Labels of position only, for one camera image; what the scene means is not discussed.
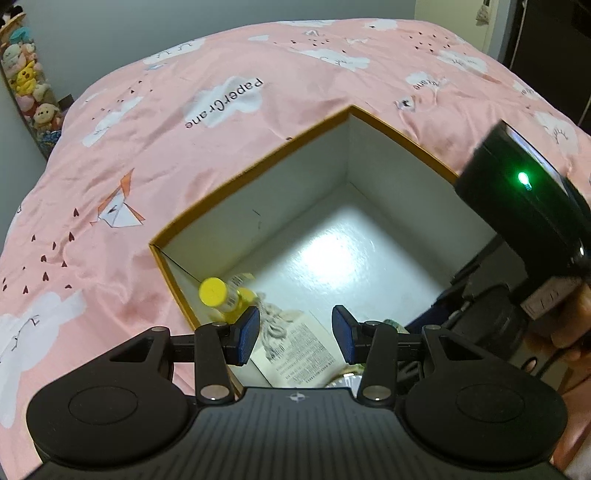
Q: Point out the pink printed blanket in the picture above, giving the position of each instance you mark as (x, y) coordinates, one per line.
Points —
(184, 115)

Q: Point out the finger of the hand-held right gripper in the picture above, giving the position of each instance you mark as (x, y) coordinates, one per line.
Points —
(443, 310)

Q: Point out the orange cardboard box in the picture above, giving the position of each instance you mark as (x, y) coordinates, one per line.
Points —
(323, 184)

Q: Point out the white printed leaflet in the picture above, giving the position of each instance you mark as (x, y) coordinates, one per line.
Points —
(302, 353)

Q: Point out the shelf of plush toys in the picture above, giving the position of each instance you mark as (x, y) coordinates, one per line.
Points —
(30, 92)

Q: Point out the yellow-capped small bottle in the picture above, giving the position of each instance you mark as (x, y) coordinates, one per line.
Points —
(214, 291)

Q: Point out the person's right hand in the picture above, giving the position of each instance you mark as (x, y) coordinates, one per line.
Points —
(563, 341)

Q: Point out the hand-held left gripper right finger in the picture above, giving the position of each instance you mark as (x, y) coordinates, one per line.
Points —
(344, 334)

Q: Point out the small hanging pouch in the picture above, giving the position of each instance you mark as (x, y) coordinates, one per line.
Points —
(483, 9)

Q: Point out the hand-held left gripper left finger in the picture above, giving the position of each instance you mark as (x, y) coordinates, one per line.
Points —
(244, 334)

